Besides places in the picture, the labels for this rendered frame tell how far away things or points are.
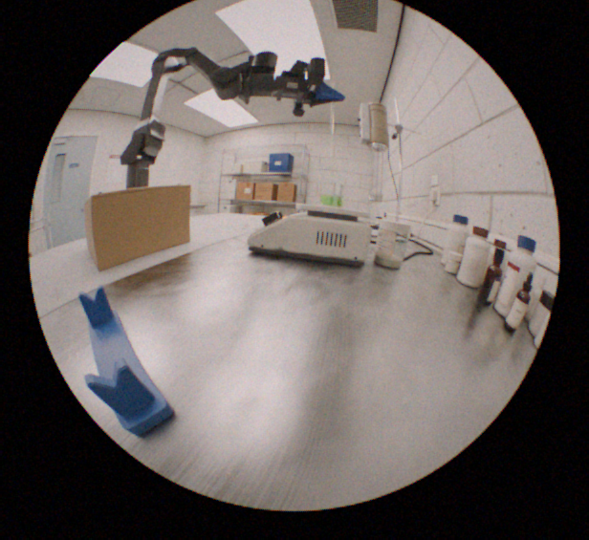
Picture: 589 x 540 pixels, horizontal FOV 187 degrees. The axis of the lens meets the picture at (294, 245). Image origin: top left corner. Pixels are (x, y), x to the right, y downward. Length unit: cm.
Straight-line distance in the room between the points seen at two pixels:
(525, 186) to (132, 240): 77
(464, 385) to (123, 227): 41
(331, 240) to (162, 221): 29
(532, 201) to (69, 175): 344
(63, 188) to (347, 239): 303
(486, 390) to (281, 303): 20
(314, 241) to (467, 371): 26
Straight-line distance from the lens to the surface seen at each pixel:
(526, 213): 51
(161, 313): 16
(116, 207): 30
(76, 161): 303
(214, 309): 15
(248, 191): 275
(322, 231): 26
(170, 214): 35
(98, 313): 16
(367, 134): 79
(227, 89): 38
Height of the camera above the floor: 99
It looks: 14 degrees down
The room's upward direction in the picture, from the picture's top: 5 degrees clockwise
